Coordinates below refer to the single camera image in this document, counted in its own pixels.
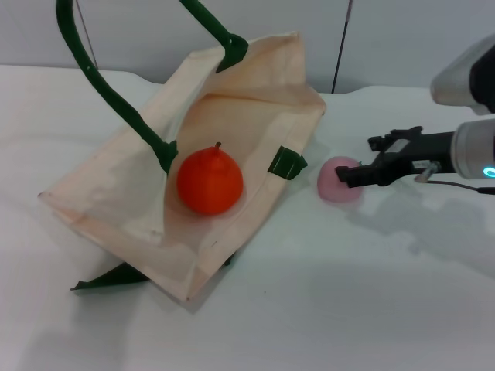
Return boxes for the orange fruit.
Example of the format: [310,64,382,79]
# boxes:
[176,141,245,216]

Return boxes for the pink peach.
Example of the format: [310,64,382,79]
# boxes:
[316,155,367,204]

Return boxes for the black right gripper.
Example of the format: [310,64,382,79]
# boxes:
[333,124,458,189]

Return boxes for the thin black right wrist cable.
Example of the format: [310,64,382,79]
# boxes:
[424,179,495,195]

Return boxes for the cream handbag with green handles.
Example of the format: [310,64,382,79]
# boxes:
[37,0,328,305]

